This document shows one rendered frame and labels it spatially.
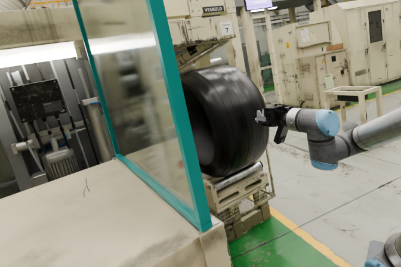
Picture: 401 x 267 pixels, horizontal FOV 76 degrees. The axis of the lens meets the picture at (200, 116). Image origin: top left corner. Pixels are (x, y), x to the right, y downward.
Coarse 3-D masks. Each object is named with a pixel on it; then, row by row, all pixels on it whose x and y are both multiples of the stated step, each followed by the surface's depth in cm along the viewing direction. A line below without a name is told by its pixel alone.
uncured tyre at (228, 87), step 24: (192, 72) 129; (216, 72) 126; (240, 72) 128; (192, 96) 163; (216, 96) 115; (240, 96) 118; (192, 120) 168; (216, 120) 115; (240, 120) 115; (216, 144) 119; (240, 144) 116; (264, 144) 127; (216, 168) 127; (240, 168) 130
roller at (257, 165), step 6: (258, 162) 143; (246, 168) 138; (252, 168) 139; (258, 168) 141; (234, 174) 134; (240, 174) 135; (246, 174) 137; (222, 180) 130; (228, 180) 131; (234, 180) 132; (216, 186) 127; (222, 186) 129
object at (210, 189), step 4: (204, 180) 128; (204, 184) 126; (208, 184) 123; (212, 184) 122; (208, 188) 123; (212, 188) 121; (208, 192) 124; (212, 192) 122; (216, 192) 123; (208, 196) 125; (212, 196) 122; (216, 196) 123; (208, 200) 127; (212, 200) 123; (216, 200) 123
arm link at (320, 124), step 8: (304, 112) 92; (312, 112) 90; (320, 112) 87; (328, 112) 86; (296, 120) 94; (304, 120) 91; (312, 120) 88; (320, 120) 86; (328, 120) 85; (336, 120) 87; (296, 128) 95; (304, 128) 92; (312, 128) 89; (320, 128) 86; (328, 128) 85; (336, 128) 87; (312, 136) 90; (320, 136) 88; (328, 136) 88
